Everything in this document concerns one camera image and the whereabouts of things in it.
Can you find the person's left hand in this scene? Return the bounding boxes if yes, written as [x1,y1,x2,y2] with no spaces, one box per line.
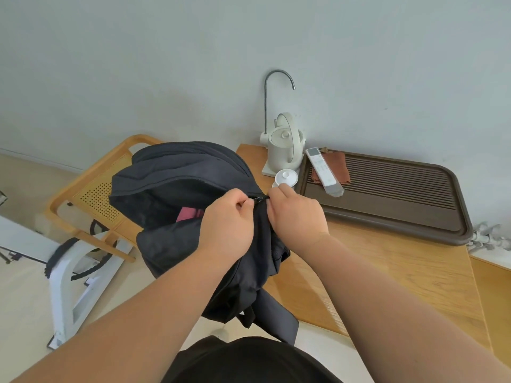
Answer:
[198,188,256,261]

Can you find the person's right hand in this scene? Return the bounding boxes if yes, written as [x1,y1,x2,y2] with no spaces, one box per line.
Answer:
[266,183,330,252]

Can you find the black backpack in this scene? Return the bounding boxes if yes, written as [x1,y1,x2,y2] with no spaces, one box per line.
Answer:
[109,141,300,345]

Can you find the person's right forearm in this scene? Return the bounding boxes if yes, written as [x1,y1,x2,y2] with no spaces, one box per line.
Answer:
[297,233,511,383]

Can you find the person's left forearm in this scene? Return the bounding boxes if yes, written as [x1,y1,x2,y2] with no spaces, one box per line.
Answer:
[10,245,250,383]

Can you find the white lidded tea cup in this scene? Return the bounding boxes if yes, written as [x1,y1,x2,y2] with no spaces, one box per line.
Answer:
[272,168,299,190]

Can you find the maroon item inside backpack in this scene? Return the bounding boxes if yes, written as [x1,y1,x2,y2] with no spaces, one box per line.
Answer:
[176,207,204,224]

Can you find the white electric kettle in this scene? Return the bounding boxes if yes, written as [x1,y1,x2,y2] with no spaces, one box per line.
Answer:
[267,112,307,173]

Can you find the white remote control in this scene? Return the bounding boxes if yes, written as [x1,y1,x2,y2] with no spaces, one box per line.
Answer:
[305,147,345,199]

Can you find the brown tea cloth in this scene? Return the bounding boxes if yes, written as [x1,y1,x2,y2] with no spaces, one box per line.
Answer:
[311,149,351,185]

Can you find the chrome gooseneck water spout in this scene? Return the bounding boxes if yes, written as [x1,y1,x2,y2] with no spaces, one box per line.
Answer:
[260,69,296,147]

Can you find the dark brown slatted tea tray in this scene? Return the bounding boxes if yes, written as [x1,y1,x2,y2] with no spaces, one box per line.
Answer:
[297,150,475,247]

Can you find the wooden rattan chair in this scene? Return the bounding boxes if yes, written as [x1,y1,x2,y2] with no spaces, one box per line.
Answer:
[44,134,164,263]

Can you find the person's black shirt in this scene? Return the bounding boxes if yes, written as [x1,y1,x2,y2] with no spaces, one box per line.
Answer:
[161,335,344,383]

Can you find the white pipe valves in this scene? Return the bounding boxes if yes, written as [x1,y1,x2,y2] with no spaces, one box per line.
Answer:
[466,222,511,252]

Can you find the white flat board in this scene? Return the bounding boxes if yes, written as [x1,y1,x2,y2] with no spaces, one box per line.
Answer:
[0,214,61,265]

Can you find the white kettle base plate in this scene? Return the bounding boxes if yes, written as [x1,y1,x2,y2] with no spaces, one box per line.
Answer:
[261,159,300,178]

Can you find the black cable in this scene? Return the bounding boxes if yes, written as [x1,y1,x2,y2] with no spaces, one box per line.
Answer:
[44,219,119,282]

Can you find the white metal stand frame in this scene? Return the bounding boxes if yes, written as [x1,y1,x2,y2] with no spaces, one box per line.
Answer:
[46,231,135,350]

